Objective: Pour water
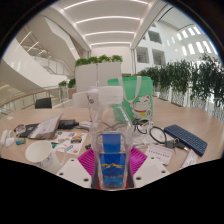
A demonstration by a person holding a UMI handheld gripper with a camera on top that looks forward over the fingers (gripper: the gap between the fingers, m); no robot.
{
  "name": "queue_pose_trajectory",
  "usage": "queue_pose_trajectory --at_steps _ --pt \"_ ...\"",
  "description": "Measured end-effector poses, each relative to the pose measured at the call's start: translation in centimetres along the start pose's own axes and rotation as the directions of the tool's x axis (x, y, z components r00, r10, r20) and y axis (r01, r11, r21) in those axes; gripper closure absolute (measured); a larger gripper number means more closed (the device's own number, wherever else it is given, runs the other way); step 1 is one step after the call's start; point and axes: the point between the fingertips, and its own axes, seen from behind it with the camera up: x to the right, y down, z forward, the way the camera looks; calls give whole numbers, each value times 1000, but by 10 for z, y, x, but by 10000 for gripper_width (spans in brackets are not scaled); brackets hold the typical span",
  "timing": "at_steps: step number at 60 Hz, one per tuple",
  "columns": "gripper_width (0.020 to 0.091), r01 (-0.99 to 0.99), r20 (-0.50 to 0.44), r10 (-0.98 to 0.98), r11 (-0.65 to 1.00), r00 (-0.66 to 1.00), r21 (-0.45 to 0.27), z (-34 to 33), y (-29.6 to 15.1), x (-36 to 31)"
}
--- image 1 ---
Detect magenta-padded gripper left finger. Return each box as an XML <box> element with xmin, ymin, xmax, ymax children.
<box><xmin>55</xmin><ymin>148</ymin><xmax>99</xmax><ymax>190</ymax></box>

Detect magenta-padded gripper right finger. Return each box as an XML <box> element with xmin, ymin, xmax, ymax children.
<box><xmin>127</xmin><ymin>147</ymin><xmax>171</xmax><ymax>189</ymax></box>

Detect clear water bottle blue label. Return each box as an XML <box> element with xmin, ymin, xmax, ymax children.
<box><xmin>88</xmin><ymin>85</ymin><xmax>135</xmax><ymax>191</ymax></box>

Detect white printed card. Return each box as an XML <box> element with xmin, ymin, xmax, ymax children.
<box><xmin>144</xmin><ymin>143</ymin><xmax>175</xmax><ymax>167</ymax></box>

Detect colourful sticker sheet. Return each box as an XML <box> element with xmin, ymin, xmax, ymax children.
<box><xmin>49</xmin><ymin>130</ymin><xmax>88</xmax><ymax>156</ymax></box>

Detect white patterned cup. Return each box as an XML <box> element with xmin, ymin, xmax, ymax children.
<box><xmin>24</xmin><ymin>139</ymin><xmax>68</xmax><ymax>175</ymax></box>

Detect clear plastic packet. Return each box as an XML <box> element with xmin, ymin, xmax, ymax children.
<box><xmin>181</xmin><ymin>149</ymin><xmax>200</xmax><ymax>169</ymax></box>

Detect black power adapter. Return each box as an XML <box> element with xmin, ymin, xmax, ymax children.
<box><xmin>58</xmin><ymin>119</ymin><xmax>80</xmax><ymax>130</ymax></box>

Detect black notebook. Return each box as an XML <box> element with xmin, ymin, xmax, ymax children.
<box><xmin>16</xmin><ymin>123</ymin><xmax>40</xmax><ymax>138</ymax></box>

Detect small red black case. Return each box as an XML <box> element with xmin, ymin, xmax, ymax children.
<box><xmin>13</xmin><ymin>124</ymin><xmax>26</xmax><ymax>133</ymax></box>

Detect small white block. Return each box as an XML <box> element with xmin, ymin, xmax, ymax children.
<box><xmin>4</xmin><ymin>137</ymin><xmax>16</xmax><ymax>148</ymax></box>

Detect small clear bottle white cap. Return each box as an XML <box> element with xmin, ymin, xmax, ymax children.
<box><xmin>85</xmin><ymin>89</ymin><xmax>100</xmax><ymax>122</ymax></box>

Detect black office chair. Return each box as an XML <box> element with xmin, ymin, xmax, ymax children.
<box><xmin>34</xmin><ymin>97</ymin><xmax>53</xmax><ymax>109</ymax></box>

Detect long white box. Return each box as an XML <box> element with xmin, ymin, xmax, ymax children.
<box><xmin>0</xmin><ymin>129</ymin><xmax>9</xmax><ymax>147</ymax></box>

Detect potted green plants by railing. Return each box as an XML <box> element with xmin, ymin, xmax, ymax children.
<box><xmin>58</xmin><ymin>78</ymin><xmax>77</xmax><ymax>89</ymax></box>

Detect glass railing wooden handrail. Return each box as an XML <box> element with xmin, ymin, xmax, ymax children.
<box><xmin>0</xmin><ymin>85</ymin><xmax>63</xmax><ymax>114</ymax></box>

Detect white cabinet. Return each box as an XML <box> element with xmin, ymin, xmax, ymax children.
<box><xmin>74</xmin><ymin>61</ymin><xmax>123</xmax><ymax>94</ymax></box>

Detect row of green trees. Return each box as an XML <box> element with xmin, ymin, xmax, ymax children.
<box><xmin>134</xmin><ymin>53</ymin><xmax>224</xmax><ymax>118</ymax></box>

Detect green plants on cabinet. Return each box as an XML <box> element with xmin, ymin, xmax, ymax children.
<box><xmin>74</xmin><ymin>54</ymin><xmax>124</xmax><ymax>67</ymax></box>

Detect ceiling light strips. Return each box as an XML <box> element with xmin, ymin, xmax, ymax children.
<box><xmin>63</xmin><ymin>0</ymin><xmax>151</xmax><ymax>48</ymax></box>

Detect black cable bundle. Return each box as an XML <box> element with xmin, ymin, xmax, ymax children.
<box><xmin>84</xmin><ymin>118</ymin><xmax>189</xmax><ymax>151</ymax></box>

